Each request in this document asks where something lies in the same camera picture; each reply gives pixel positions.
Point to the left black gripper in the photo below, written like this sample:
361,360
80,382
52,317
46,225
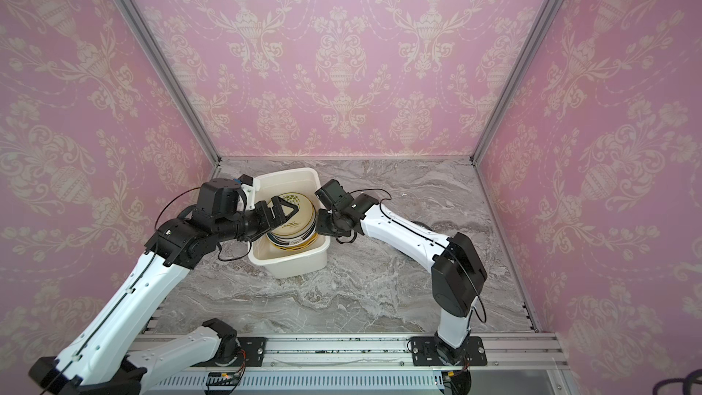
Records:
270,221

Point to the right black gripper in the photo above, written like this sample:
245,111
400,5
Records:
334,222

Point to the cream willow pattern plate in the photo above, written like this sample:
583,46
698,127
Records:
306,211

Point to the white plate blue rim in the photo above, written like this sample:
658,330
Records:
293,235

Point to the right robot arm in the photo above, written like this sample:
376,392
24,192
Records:
457,272

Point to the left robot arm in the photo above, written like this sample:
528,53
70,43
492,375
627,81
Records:
98,362

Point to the white plastic bin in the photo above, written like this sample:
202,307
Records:
282,264

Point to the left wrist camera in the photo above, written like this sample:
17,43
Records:
246,192

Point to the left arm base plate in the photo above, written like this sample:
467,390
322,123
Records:
248,352

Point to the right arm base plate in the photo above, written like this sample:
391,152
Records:
431,351

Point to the left aluminium corner post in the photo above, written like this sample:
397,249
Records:
136,21

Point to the aluminium corner post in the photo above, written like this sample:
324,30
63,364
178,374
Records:
543,20
136,21

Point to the right aluminium corner post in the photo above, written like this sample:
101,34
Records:
543,20

